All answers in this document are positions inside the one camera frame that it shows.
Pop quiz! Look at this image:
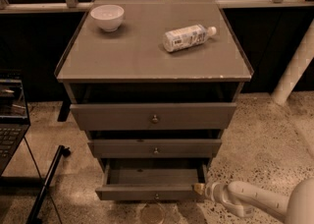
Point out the white ceramic bowl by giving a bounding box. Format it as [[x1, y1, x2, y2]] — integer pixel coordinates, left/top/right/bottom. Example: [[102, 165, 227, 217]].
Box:
[[90, 5, 125, 31]]

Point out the plastic water bottle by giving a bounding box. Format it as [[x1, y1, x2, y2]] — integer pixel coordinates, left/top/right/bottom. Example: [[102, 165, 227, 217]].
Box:
[[163, 25, 217, 53]]

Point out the black laptop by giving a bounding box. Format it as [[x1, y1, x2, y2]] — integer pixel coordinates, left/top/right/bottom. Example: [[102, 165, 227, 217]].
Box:
[[0, 70, 30, 175]]

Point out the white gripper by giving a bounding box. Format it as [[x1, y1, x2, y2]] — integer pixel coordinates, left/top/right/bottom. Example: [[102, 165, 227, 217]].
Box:
[[193, 182, 230, 203]]

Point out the grey drawer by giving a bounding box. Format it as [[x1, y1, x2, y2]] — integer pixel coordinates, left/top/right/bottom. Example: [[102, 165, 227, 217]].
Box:
[[71, 102, 236, 131], [95, 158, 209, 201], [88, 139, 222, 158]]

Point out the grey drawer cabinet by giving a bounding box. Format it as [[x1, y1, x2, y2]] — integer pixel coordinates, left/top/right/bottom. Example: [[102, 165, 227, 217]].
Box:
[[54, 0, 255, 202]]

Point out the black stand pole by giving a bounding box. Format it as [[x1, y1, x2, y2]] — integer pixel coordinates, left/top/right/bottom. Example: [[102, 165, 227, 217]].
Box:
[[26, 145, 71, 224]]

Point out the grey middle drawer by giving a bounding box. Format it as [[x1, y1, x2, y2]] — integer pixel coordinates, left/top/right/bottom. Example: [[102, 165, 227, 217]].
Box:
[[88, 139, 222, 158]]

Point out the grey bottom drawer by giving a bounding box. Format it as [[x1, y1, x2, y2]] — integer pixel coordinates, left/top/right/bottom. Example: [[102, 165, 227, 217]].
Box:
[[95, 158, 209, 201]]

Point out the white diagonal pillar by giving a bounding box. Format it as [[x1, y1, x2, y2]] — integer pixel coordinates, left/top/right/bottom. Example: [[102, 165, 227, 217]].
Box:
[[271, 21, 314, 105]]

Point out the grey top drawer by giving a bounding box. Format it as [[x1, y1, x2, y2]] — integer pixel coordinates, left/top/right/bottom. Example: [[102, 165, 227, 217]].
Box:
[[71, 102, 236, 131]]

